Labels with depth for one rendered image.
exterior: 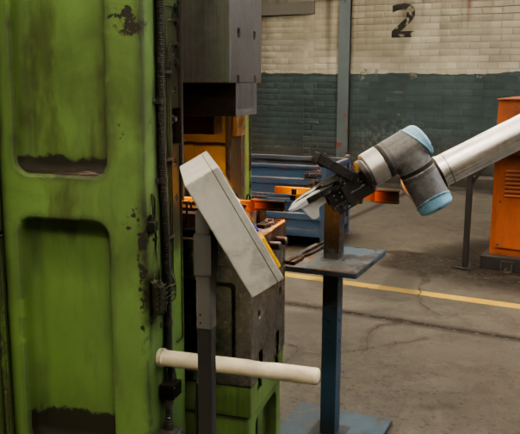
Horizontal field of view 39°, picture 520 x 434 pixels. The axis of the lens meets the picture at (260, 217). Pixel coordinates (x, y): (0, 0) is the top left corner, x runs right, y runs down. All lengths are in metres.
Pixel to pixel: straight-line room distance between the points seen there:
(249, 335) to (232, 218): 0.74
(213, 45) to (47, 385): 1.09
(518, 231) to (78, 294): 4.10
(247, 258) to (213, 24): 0.79
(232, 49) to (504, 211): 3.87
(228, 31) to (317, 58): 8.39
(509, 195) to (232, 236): 4.28
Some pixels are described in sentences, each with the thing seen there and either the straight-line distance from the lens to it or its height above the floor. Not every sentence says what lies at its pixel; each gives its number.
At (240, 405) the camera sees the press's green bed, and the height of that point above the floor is 0.41.
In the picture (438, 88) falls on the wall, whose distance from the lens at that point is 9.91.
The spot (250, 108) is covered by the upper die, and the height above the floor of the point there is 1.29.
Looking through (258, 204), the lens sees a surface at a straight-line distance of 2.27.
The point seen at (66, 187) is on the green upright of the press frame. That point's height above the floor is 1.09.
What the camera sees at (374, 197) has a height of 0.98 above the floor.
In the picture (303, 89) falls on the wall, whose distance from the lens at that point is 10.56.
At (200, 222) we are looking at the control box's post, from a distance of 1.69.
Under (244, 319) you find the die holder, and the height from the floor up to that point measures 0.68.
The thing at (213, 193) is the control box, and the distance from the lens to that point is 1.52.
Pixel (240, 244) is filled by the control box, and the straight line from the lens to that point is 1.55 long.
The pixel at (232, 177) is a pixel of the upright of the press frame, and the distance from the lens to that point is 2.56.
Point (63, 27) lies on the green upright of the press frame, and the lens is 2.08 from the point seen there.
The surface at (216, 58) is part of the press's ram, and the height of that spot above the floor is 1.43.
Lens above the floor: 1.37
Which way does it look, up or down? 10 degrees down
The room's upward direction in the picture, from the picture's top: straight up
